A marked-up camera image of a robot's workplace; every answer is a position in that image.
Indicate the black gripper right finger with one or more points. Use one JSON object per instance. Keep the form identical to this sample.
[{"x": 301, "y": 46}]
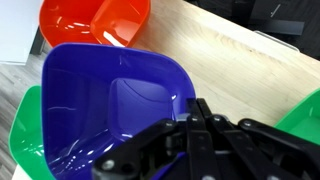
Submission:
[{"x": 253, "y": 146}]

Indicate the small green plastic bowl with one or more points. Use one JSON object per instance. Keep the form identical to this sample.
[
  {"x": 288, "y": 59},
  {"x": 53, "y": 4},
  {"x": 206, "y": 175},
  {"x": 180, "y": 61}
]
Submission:
[{"x": 303, "y": 123}]

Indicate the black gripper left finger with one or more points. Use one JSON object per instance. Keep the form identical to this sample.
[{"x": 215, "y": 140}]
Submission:
[{"x": 196, "y": 143}]

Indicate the red plastic bowl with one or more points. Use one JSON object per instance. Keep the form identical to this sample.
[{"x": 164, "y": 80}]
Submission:
[{"x": 73, "y": 20}]

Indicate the large green plastic bowl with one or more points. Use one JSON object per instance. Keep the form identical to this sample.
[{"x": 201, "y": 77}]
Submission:
[{"x": 26, "y": 140}]

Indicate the blue plastic bowl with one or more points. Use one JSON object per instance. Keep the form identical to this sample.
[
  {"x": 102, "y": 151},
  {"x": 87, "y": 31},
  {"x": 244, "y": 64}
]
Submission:
[{"x": 83, "y": 110}]

